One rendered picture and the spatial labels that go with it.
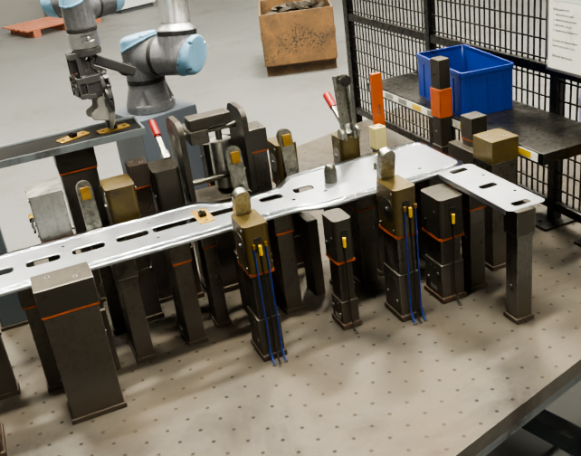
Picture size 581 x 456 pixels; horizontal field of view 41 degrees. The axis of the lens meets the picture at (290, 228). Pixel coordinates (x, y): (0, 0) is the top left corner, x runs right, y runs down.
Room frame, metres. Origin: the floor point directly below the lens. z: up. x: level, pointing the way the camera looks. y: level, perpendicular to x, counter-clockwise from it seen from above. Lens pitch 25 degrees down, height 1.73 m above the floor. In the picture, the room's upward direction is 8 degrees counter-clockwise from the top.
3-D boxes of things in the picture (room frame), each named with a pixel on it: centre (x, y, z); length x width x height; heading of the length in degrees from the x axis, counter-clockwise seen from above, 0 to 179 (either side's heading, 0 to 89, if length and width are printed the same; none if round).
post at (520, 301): (1.53, -0.51, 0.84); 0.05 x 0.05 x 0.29; 20
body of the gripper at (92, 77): (1.94, 0.45, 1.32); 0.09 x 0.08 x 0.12; 119
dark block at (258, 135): (1.96, 0.06, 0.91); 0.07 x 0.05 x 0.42; 20
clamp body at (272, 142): (1.97, 0.00, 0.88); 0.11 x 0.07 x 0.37; 20
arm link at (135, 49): (2.34, 0.37, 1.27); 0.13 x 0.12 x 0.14; 61
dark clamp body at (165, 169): (1.87, 0.31, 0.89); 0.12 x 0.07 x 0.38; 20
